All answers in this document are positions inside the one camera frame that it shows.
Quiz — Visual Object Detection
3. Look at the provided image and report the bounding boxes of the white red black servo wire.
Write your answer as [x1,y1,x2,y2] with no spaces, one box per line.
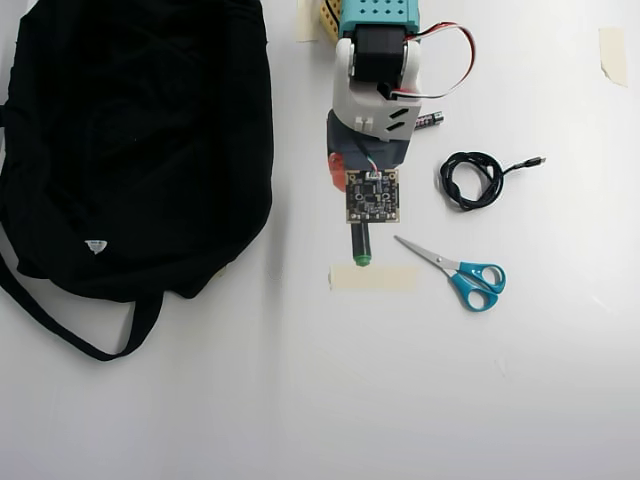
[391,21,477,100]

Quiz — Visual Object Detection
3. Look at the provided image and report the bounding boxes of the green capped black marker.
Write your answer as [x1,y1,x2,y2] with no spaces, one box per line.
[349,222,374,269]

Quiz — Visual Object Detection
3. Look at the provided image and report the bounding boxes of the square camera circuit board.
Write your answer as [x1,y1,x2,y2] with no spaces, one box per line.
[344,167,402,225]

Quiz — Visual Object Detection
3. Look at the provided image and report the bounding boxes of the black braided usb cable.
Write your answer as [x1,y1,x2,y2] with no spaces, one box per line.
[437,150,548,213]

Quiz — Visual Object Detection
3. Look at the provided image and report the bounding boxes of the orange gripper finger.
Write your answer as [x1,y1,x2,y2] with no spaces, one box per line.
[327,151,349,191]

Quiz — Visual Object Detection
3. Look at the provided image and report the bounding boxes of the black fabric bag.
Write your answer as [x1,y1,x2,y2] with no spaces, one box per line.
[0,0,276,363]

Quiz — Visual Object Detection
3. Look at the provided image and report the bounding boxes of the blue handled scissors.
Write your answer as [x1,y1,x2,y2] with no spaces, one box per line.
[393,234,508,313]

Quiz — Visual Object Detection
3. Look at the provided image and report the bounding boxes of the black battery with red print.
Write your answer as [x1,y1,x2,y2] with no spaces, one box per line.
[414,111,446,131]

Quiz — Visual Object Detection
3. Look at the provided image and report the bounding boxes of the yellow robot base part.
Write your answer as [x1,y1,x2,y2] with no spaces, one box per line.
[316,0,347,42]

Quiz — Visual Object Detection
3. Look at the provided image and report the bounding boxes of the dark navy gripper body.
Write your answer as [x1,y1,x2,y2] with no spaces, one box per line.
[325,110,412,171]

